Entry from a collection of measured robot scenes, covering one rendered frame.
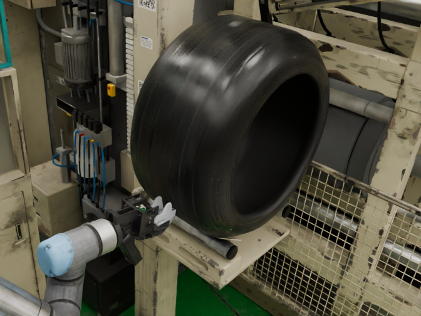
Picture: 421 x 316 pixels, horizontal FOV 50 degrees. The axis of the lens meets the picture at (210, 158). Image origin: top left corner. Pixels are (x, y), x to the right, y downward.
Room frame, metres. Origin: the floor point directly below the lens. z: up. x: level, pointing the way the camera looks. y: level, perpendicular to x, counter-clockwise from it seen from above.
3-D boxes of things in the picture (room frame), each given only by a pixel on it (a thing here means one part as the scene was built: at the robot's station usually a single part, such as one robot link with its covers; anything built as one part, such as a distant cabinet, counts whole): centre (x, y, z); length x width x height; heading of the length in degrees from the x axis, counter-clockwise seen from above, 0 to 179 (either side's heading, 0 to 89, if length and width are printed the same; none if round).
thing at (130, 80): (1.35, 0.26, 1.19); 0.05 x 0.04 x 0.48; 141
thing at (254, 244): (1.18, -0.04, 0.80); 0.37 x 0.36 x 0.02; 141
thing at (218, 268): (1.07, 0.05, 0.83); 0.36 x 0.09 x 0.06; 51
